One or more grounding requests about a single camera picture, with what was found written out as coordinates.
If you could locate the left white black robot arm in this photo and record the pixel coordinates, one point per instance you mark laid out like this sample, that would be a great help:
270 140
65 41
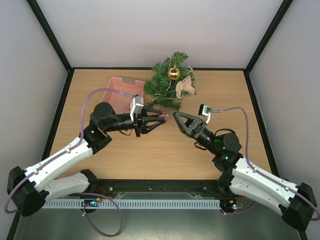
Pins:
32 187

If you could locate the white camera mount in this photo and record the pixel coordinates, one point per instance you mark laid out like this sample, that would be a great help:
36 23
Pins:
134 110
207 117

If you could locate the pink perforated plastic basket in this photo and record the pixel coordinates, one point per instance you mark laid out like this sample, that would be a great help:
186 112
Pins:
119 102

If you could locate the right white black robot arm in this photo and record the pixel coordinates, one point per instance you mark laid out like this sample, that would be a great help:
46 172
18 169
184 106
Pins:
295 203

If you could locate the light blue slotted cable duct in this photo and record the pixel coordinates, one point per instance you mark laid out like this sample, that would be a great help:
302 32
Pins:
136 204

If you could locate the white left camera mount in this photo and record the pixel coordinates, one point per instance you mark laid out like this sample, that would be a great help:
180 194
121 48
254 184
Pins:
134 110

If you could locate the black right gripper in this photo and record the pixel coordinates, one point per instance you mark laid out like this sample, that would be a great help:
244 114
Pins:
198 129

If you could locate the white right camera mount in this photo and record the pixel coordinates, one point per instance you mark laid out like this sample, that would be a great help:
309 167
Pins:
207 117

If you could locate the pink bauble ornament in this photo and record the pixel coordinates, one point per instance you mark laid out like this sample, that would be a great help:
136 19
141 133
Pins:
164 116

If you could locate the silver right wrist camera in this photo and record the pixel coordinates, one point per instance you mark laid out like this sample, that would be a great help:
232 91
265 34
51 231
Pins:
204 110

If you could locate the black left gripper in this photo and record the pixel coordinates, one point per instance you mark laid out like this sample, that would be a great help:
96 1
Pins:
141 119

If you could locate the black front frame rail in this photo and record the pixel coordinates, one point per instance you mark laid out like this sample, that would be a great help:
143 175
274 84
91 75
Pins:
204 188

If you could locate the gold bauble ornament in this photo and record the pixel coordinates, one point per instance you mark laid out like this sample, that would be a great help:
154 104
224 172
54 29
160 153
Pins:
174 73

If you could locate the clear led string lights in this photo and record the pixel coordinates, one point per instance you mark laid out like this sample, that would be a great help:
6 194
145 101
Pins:
173 80

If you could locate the small green christmas tree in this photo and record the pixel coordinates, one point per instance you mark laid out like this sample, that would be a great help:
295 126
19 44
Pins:
161 101

